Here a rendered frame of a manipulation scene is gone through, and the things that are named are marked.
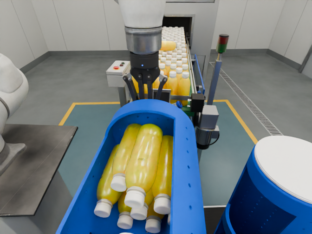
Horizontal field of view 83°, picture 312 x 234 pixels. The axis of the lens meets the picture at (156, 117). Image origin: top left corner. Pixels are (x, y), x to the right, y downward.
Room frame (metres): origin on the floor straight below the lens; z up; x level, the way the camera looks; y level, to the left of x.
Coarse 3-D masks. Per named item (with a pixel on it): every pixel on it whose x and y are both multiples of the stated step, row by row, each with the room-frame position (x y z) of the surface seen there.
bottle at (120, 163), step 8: (128, 128) 0.42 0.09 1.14; (136, 128) 0.41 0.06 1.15; (128, 136) 0.38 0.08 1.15; (120, 144) 0.35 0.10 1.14; (128, 144) 0.34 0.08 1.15; (120, 152) 0.32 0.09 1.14; (128, 152) 0.31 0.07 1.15; (120, 160) 0.29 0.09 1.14; (128, 160) 0.29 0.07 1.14; (112, 168) 0.28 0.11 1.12; (120, 168) 0.27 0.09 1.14
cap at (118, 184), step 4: (116, 176) 0.25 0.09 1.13; (120, 176) 0.25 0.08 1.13; (112, 180) 0.25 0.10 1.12; (116, 180) 0.24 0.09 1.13; (120, 180) 0.24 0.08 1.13; (124, 180) 0.25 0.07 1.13; (112, 184) 0.24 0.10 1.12; (116, 184) 0.24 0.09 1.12; (120, 184) 0.24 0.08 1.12; (124, 184) 0.24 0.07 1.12; (112, 188) 0.24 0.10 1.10; (116, 188) 0.24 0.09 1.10; (120, 188) 0.24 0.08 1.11; (124, 188) 0.23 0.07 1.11
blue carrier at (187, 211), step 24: (120, 120) 0.45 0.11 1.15; (144, 120) 0.44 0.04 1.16; (168, 120) 0.43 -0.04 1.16; (192, 144) 0.32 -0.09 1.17; (96, 168) 0.30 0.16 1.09; (192, 168) 0.24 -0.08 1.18; (96, 192) 0.26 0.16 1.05; (192, 192) 0.18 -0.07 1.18; (72, 216) 0.18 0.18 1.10; (96, 216) 0.22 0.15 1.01; (192, 216) 0.14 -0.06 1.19
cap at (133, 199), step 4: (128, 192) 0.19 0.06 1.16; (132, 192) 0.19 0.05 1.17; (136, 192) 0.19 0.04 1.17; (128, 196) 0.18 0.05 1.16; (132, 196) 0.18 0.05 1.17; (136, 196) 0.18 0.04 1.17; (140, 196) 0.18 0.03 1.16; (124, 200) 0.18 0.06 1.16; (128, 200) 0.18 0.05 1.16; (132, 200) 0.18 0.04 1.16; (136, 200) 0.18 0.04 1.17; (140, 200) 0.18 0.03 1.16; (128, 204) 0.18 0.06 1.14; (132, 204) 0.18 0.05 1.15; (136, 204) 0.18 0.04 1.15; (140, 204) 0.18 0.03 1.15
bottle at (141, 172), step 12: (144, 132) 0.34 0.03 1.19; (156, 132) 0.35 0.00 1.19; (144, 144) 0.30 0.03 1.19; (156, 144) 0.31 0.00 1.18; (132, 156) 0.27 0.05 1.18; (144, 156) 0.26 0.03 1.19; (156, 156) 0.28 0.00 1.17; (132, 168) 0.24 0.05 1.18; (144, 168) 0.24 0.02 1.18; (156, 168) 0.25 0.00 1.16; (132, 180) 0.21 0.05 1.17; (144, 180) 0.21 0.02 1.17; (144, 192) 0.20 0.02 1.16
